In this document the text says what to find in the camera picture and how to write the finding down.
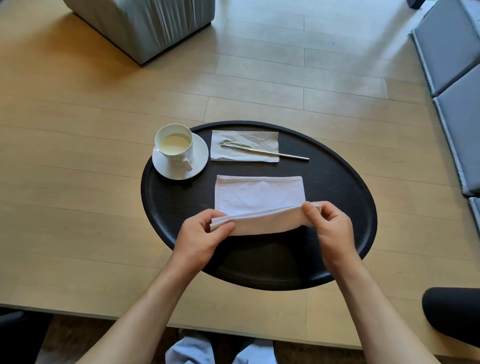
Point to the person's right hand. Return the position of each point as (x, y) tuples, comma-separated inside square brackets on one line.
[(332, 232)]

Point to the person's left hand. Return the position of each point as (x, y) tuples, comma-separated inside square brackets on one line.
[(193, 240)]

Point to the person's left thumb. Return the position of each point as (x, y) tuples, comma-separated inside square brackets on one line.
[(224, 231)]

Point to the person's right thumb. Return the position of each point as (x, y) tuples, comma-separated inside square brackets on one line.
[(309, 214)]

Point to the white cloth napkin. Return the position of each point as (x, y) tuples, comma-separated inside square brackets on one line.
[(258, 198)]

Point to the person's right forearm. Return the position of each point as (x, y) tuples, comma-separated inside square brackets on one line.
[(375, 318)]

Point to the person's left forearm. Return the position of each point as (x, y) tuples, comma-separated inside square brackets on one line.
[(142, 318)]

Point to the black oval tray table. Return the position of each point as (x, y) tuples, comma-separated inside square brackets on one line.
[(258, 225)]

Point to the white saucer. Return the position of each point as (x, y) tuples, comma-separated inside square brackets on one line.
[(198, 161)]

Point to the white paper napkin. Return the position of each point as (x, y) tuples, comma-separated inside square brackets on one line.
[(258, 144)]

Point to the white cup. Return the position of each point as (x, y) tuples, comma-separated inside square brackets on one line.
[(175, 146)]

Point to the light blue cloth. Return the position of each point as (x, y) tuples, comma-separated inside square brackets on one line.
[(221, 350)]

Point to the grey seat cushion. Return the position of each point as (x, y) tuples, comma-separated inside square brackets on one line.
[(446, 41), (475, 213), (463, 131)]

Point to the person's black knee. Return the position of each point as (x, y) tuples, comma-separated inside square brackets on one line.
[(453, 311)]

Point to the grey upholstered ottoman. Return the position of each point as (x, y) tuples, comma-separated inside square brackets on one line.
[(150, 26)]

